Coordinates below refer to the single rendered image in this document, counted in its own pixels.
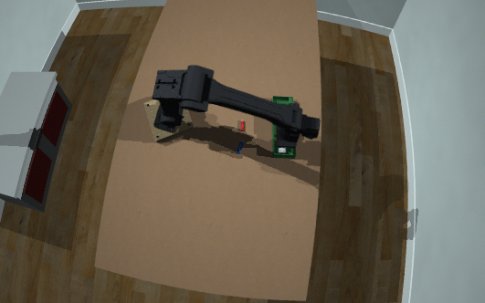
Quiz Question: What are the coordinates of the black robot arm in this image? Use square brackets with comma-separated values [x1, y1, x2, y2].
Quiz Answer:
[152, 65, 320, 142]

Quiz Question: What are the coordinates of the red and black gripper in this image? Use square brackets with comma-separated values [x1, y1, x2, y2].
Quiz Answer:
[276, 126, 297, 148]

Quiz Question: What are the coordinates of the blue aa battery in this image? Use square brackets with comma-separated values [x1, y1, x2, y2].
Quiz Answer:
[237, 141, 244, 154]

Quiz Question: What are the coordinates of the green open bin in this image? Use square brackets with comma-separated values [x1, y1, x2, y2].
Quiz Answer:
[272, 96, 296, 159]

